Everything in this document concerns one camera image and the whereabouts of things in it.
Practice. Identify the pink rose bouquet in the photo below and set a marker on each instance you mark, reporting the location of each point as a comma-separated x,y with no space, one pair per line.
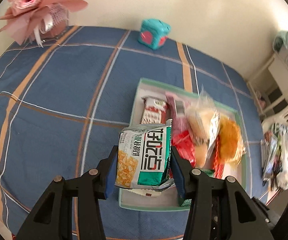
23,17

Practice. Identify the small white snack wrapper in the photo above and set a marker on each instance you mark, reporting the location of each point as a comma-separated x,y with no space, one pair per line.
144,157

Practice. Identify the clear white bun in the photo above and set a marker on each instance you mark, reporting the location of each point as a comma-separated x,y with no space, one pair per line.
203,119

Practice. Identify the long red patterned packet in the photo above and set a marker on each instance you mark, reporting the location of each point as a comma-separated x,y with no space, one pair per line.
217,166

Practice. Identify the white jelly cup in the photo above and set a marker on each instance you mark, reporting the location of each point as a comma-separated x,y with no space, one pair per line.
200,155

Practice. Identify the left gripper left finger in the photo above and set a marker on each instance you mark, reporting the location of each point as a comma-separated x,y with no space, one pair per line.
51,216

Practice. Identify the clear glass vase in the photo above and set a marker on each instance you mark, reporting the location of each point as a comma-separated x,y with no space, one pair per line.
54,23

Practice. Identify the teal rimmed white tray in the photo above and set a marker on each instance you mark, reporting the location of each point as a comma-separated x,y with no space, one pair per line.
167,200

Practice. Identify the bright red snack bag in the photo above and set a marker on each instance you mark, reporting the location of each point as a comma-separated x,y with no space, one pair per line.
185,146

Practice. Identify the blue plaid tablecloth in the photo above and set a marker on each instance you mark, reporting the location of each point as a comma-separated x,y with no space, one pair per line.
63,105

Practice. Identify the yellow cake packet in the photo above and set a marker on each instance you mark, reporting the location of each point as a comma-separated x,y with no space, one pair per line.
231,147

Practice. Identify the white printed snack packet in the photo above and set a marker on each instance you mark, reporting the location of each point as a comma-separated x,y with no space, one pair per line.
145,192

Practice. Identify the green snack packet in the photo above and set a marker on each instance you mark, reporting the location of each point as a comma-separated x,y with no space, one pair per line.
184,202

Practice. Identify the dark red milk biscuit packet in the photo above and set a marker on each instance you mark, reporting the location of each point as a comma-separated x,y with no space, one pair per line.
155,110

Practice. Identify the teal toy house box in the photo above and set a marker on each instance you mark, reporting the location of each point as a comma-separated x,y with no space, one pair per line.
154,33

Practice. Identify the green cow biscuit packet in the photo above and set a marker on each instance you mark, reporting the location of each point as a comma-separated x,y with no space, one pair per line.
209,172

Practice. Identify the pink snack packet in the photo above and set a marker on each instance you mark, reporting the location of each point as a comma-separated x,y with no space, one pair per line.
177,108

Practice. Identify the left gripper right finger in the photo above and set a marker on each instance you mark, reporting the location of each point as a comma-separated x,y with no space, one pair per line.
220,208

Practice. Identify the clutter of bags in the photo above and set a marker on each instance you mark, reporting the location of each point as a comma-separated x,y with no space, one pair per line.
274,156

